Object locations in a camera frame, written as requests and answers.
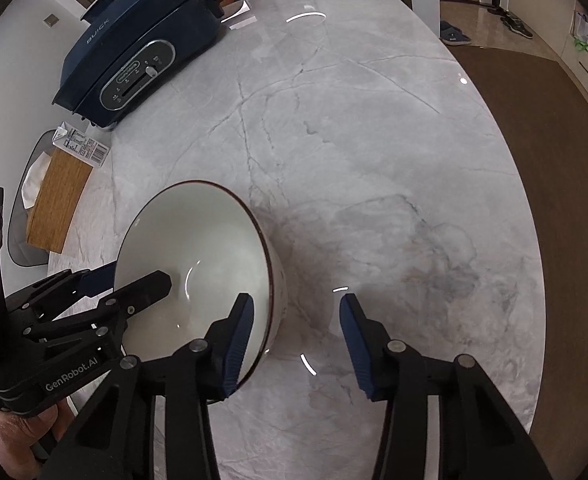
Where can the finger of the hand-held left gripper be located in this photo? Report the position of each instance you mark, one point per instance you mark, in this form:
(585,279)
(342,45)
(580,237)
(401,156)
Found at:
(144,287)
(99,280)

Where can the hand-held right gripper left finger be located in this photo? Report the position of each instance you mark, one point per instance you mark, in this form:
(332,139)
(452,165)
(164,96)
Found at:
(236,345)

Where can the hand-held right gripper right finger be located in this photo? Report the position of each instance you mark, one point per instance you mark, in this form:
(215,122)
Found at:
(356,345)

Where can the white patterned bowl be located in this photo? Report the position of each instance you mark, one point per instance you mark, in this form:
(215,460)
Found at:
(204,250)

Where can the person's left hand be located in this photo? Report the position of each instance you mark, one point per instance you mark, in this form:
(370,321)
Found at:
(16,440)

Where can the wooden tissue box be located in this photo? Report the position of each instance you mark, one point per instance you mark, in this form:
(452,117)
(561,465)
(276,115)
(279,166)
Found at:
(59,200)

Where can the white tissue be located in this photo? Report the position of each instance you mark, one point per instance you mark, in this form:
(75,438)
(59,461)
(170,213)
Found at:
(35,180)

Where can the printed paper label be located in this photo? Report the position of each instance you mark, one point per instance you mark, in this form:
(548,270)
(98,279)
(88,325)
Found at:
(84,145)

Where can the navy electric cooker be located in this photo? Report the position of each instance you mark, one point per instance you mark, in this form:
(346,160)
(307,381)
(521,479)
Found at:
(134,50)

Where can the brown rug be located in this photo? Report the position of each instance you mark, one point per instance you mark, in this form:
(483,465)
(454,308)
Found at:
(548,170)

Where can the black shoe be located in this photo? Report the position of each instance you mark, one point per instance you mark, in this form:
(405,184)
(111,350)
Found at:
(518,26)
(499,10)

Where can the green and white bag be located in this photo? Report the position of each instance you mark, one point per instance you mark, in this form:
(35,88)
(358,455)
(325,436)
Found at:
(586,32)

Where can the wall switch plate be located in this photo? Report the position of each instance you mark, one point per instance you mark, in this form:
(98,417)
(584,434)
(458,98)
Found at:
(50,19)

